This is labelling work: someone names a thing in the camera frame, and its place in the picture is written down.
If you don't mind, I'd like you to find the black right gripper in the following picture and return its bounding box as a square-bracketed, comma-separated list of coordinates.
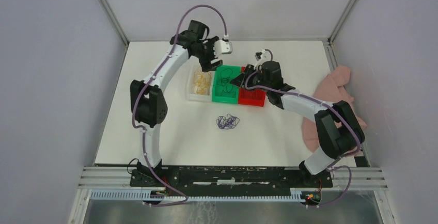
[229, 64, 271, 92]

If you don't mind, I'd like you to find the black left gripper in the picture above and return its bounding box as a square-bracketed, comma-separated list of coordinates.
[193, 36, 223, 73]

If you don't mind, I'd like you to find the yellow cable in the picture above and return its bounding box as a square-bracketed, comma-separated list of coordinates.
[192, 70, 213, 96]

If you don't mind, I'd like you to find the coloured cable bundle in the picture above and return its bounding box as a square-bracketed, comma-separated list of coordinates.
[215, 114, 241, 130]

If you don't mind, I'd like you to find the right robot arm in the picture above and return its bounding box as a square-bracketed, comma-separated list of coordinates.
[230, 60, 365, 187]

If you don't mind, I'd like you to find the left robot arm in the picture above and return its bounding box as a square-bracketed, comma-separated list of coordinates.
[130, 20, 223, 186]

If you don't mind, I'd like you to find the clear plastic bin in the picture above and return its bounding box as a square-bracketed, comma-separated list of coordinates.
[186, 65, 215, 102]

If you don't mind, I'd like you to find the red plastic bin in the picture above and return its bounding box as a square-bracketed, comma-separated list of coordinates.
[238, 84, 266, 107]

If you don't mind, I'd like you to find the green plastic bin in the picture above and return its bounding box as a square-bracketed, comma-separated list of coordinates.
[212, 65, 241, 104]

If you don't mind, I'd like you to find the pink cloth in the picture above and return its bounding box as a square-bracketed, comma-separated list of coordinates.
[302, 65, 368, 153]

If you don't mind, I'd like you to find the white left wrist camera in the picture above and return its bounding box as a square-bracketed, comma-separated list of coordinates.
[213, 35, 232, 58]

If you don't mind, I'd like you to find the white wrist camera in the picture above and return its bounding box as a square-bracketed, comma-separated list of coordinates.
[254, 49, 273, 71]
[213, 35, 232, 58]

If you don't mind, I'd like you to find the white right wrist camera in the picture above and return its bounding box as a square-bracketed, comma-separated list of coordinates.
[254, 49, 273, 71]

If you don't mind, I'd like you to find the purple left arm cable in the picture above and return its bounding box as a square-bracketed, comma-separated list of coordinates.
[131, 4, 230, 207]

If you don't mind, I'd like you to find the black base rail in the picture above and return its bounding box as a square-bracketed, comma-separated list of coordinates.
[128, 163, 333, 197]

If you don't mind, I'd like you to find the white slotted cable duct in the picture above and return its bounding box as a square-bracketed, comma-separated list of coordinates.
[89, 189, 309, 203]

